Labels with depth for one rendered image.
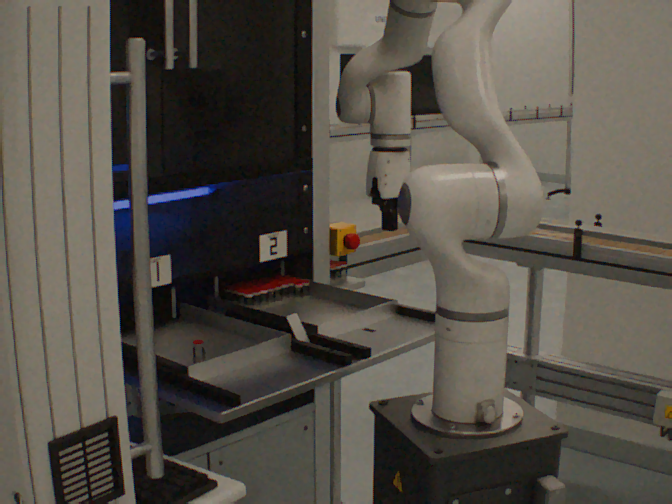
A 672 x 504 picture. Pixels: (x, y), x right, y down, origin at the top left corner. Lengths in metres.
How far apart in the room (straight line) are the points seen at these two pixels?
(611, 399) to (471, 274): 1.38
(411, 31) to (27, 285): 0.96
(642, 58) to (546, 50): 7.62
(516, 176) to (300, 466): 1.16
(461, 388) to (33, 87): 0.82
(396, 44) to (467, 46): 0.33
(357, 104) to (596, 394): 1.29
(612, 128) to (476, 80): 1.81
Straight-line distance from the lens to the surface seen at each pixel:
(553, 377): 2.80
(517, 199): 1.42
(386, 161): 1.88
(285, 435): 2.26
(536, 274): 2.77
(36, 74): 1.05
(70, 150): 1.08
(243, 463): 2.18
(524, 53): 10.91
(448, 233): 1.38
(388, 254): 2.59
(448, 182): 1.38
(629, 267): 2.58
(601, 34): 3.24
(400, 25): 1.74
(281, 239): 2.10
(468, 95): 1.44
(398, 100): 1.87
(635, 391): 2.69
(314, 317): 2.02
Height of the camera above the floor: 1.46
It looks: 12 degrees down
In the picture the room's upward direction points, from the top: straight up
